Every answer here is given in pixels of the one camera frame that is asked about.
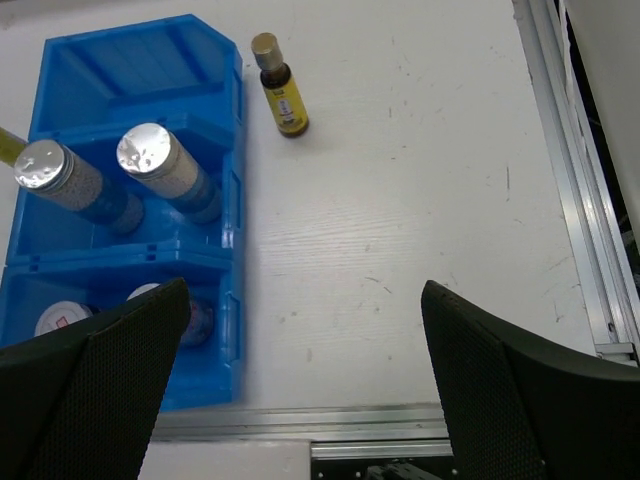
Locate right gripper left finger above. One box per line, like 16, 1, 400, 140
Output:
1, 278, 190, 479

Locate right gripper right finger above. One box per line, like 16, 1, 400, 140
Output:
421, 281, 639, 479

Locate silver-lid blue-band jar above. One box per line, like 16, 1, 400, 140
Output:
14, 140, 145, 235
116, 123, 222, 224

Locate yellow-label brown bottle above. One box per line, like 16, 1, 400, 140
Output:
251, 32, 309, 138
0, 128, 27, 167

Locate blue three-compartment plastic bin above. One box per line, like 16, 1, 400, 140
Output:
1, 14, 246, 411

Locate aluminium frame rail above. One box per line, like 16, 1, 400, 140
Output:
154, 1, 639, 458

